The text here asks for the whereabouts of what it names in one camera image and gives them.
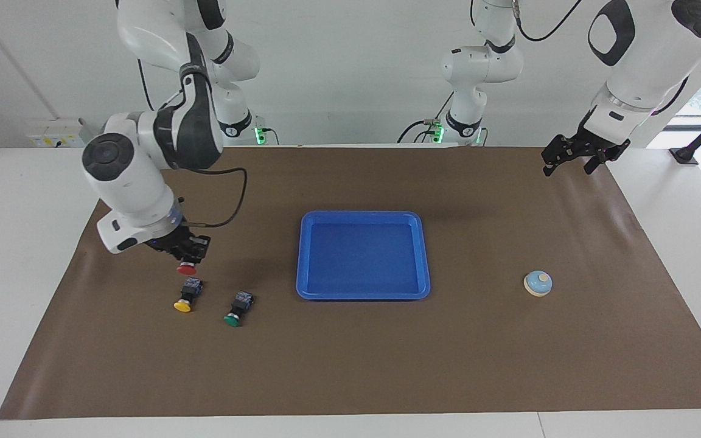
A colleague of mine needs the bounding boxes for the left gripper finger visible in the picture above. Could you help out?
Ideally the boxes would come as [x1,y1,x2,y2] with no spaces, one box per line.
[540,135,572,178]
[583,151,609,176]

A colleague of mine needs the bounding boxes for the yellow mushroom push button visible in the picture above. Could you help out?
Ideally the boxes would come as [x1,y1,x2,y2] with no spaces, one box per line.
[173,277,204,314]

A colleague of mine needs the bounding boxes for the green mushroom push button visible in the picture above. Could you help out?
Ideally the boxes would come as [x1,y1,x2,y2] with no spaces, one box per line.
[223,291,256,328]

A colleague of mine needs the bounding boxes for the light blue call bell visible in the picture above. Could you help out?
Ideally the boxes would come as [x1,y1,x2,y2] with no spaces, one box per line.
[523,270,554,298]

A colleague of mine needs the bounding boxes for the blue plastic tray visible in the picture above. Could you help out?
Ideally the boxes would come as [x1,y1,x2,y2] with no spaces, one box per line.
[295,210,432,302]

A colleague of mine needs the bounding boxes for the brown table mat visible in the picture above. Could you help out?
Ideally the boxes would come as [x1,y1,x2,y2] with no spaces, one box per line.
[0,146,701,421]

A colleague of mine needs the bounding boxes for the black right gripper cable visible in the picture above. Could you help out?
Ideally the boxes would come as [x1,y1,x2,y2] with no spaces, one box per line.
[177,167,248,231]

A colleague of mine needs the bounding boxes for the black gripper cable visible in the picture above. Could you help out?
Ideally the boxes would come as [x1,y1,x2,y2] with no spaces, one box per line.
[511,0,584,43]
[177,167,248,231]

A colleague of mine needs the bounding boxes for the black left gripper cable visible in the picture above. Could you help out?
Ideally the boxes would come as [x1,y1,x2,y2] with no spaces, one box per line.
[511,0,584,43]

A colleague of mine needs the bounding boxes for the black right base cables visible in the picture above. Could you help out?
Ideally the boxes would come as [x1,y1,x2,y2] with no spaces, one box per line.
[253,116,281,147]

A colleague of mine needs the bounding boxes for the black base cables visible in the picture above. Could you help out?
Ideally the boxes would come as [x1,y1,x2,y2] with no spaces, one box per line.
[253,116,281,147]
[396,91,456,145]

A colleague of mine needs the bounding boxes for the black left base cables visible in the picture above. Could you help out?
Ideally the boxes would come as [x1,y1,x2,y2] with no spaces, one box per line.
[396,91,456,145]

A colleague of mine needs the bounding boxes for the white wall socket box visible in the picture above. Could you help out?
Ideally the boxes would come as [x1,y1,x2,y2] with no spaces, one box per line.
[26,117,88,149]

